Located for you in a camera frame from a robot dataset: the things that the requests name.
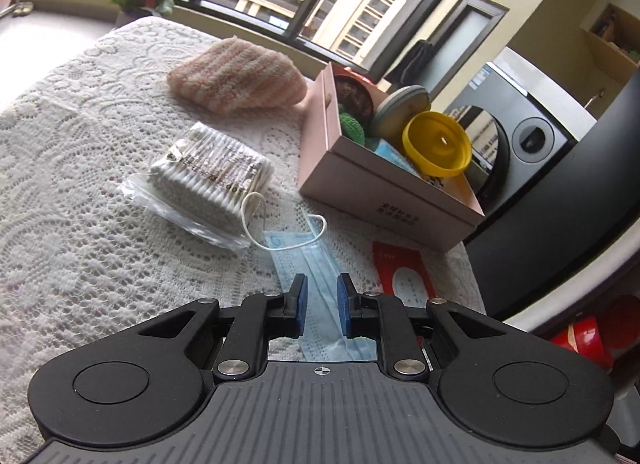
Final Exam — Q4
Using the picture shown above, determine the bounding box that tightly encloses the red packet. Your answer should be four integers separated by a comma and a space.
372, 241, 436, 308

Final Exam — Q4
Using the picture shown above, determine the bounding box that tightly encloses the blue face mask pack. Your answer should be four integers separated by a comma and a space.
240, 191, 380, 364

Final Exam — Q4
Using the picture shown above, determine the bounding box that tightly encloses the cotton swabs plastic bag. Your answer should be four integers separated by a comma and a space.
119, 122, 274, 254

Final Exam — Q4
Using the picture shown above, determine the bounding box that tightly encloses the grey round tin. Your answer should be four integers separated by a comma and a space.
369, 85, 431, 142

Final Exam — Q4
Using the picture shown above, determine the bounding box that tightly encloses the brown cardboard box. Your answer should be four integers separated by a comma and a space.
298, 62, 484, 252

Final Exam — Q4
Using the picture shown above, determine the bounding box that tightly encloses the light blue wipes packet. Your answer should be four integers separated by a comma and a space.
366, 138, 419, 176

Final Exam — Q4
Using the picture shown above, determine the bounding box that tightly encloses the white lace tablecloth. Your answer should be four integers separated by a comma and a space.
0, 15, 487, 464

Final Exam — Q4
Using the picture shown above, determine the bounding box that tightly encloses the green crochet item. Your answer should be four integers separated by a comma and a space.
338, 104, 366, 146

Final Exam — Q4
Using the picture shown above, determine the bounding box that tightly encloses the brown crochet item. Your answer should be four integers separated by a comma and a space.
334, 75, 374, 128

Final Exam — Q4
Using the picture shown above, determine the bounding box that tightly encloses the dark grey washing machine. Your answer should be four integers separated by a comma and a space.
446, 48, 596, 216

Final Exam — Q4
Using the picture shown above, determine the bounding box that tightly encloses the black hanging cloth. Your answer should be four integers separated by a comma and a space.
384, 39, 435, 91

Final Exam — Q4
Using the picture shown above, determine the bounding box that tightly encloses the pink knitted cloth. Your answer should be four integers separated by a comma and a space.
167, 37, 307, 115

